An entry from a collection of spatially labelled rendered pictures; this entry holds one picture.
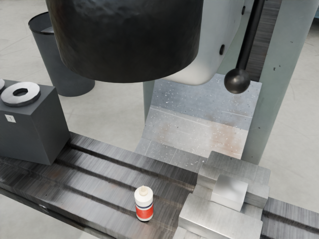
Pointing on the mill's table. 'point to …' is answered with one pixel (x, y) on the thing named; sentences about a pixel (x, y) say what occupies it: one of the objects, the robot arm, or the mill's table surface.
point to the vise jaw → (217, 220)
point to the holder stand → (31, 122)
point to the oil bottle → (144, 203)
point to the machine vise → (204, 180)
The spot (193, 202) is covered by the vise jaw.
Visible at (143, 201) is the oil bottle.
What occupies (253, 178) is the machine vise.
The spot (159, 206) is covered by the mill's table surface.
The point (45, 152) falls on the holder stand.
